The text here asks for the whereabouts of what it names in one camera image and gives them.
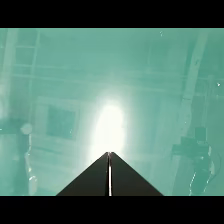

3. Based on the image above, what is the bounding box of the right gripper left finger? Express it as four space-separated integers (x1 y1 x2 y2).
56 151 110 197

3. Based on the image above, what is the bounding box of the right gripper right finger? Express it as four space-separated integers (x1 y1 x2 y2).
109 151 165 197

